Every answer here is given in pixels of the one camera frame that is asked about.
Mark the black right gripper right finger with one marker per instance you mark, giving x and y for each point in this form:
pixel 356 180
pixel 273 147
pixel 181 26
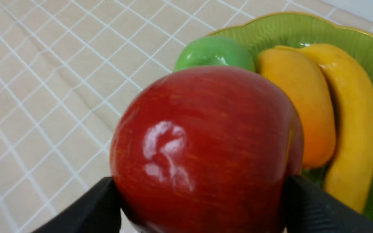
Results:
pixel 309 209

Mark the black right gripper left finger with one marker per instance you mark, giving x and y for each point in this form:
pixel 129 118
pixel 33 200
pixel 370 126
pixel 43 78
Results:
pixel 97 211

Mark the red apple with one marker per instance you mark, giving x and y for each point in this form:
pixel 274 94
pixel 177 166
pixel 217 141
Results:
pixel 207 150

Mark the yellow banana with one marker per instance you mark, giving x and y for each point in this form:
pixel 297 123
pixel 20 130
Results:
pixel 350 174

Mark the orange mango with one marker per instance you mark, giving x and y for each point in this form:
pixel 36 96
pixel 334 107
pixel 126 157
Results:
pixel 304 83

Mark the green leaf-shaped plate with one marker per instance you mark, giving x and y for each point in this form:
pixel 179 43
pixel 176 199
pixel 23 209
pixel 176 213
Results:
pixel 299 30

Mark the green apple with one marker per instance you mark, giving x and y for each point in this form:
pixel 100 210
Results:
pixel 214 51

